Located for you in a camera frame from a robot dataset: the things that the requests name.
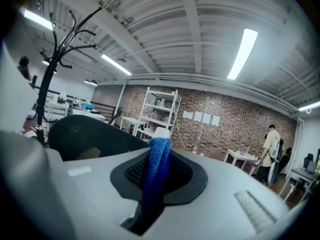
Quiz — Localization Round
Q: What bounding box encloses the long ceiling light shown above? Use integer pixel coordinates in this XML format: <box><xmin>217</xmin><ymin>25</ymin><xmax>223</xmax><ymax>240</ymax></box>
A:
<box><xmin>298</xmin><ymin>103</ymin><xmax>320</xmax><ymax>113</ymax></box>
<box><xmin>101</xmin><ymin>53</ymin><xmax>133</xmax><ymax>76</ymax></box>
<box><xmin>226</xmin><ymin>28</ymin><xmax>259</xmax><ymax>80</ymax></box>
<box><xmin>22</xmin><ymin>8</ymin><xmax>55</xmax><ymax>32</ymax></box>

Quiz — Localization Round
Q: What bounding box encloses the blue cloth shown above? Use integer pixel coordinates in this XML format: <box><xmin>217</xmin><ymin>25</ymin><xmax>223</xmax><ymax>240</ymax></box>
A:
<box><xmin>139</xmin><ymin>137</ymin><xmax>173</xmax><ymax>226</ymax></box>

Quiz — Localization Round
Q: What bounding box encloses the white desk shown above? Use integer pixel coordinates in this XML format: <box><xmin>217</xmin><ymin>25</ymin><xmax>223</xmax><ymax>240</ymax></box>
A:
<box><xmin>283</xmin><ymin>167</ymin><xmax>316</xmax><ymax>204</ymax></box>

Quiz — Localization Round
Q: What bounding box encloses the white table lamp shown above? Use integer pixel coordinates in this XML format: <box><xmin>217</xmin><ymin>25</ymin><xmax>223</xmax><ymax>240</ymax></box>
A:
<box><xmin>154</xmin><ymin>127</ymin><xmax>170</xmax><ymax>140</ymax></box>

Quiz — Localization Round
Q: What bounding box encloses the white side table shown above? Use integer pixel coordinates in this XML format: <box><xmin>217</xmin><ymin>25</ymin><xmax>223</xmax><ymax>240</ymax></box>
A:
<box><xmin>119</xmin><ymin>116</ymin><xmax>147</xmax><ymax>137</ymax></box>

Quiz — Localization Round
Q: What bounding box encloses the white work table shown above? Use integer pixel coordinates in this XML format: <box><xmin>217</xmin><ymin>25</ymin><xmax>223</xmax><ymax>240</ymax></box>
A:
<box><xmin>46</xmin><ymin>100</ymin><xmax>70</xmax><ymax>122</ymax></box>
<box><xmin>71</xmin><ymin>107</ymin><xmax>106</xmax><ymax>122</ymax></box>

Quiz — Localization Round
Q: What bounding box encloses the white square table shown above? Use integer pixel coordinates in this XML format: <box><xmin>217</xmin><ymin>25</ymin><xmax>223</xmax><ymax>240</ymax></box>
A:
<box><xmin>223</xmin><ymin>148</ymin><xmax>260</xmax><ymax>171</ymax></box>

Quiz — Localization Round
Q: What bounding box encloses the white power cable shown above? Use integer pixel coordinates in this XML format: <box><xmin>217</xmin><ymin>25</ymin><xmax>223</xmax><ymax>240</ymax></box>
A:
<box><xmin>174</xmin><ymin>101</ymin><xmax>192</xmax><ymax>151</ymax></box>

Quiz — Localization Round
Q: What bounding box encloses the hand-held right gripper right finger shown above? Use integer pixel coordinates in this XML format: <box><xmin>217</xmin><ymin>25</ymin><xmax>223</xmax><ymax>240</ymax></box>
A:
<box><xmin>147</xmin><ymin>148</ymin><xmax>291</xmax><ymax>240</ymax></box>

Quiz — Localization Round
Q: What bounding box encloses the black metal railing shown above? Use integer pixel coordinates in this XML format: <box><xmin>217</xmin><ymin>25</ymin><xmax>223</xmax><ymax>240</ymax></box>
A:
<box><xmin>29</xmin><ymin>82</ymin><xmax>118</xmax><ymax>125</ymax></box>

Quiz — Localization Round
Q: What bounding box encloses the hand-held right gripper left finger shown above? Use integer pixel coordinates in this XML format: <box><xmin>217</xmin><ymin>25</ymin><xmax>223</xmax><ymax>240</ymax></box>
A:
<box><xmin>46</xmin><ymin>147</ymin><xmax>151</xmax><ymax>240</ymax></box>

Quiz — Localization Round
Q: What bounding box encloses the white metal shelf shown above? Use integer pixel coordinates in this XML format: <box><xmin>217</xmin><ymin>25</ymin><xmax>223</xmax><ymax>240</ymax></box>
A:
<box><xmin>136</xmin><ymin>86</ymin><xmax>182</xmax><ymax>142</ymax></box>

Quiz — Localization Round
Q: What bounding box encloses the black mesh office chair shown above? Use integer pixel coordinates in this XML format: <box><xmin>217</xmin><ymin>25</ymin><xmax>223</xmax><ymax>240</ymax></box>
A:
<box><xmin>47</xmin><ymin>114</ymin><xmax>151</xmax><ymax>162</ymax></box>

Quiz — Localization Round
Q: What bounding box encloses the white backpack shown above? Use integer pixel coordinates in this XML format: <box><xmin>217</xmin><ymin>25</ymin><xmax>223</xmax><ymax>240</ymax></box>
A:
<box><xmin>267</xmin><ymin>136</ymin><xmax>283</xmax><ymax>187</ymax></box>

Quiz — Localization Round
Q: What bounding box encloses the black tripod stand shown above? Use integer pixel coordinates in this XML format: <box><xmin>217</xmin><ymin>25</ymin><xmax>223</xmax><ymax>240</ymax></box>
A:
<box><xmin>34</xmin><ymin>6</ymin><xmax>103</xmax><ymax>149</ymax></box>

